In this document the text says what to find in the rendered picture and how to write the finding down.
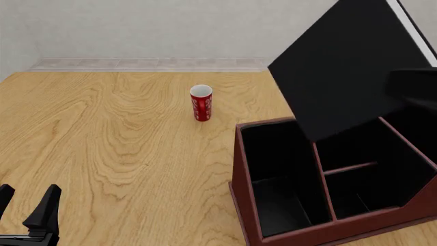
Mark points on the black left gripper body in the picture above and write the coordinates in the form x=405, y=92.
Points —
x=50, y=240

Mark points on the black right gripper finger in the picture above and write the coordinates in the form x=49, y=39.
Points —
x=414, y=85

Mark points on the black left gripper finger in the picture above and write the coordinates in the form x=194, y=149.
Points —
x=4, y=196
x=45, y=210

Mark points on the black book with white pages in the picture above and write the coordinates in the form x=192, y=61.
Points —
x=341, y=77

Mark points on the red-brown desk caddy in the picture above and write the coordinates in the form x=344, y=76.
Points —
x=251, y=164

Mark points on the red mug with white pattern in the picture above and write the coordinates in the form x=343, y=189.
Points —
x=202, y=107

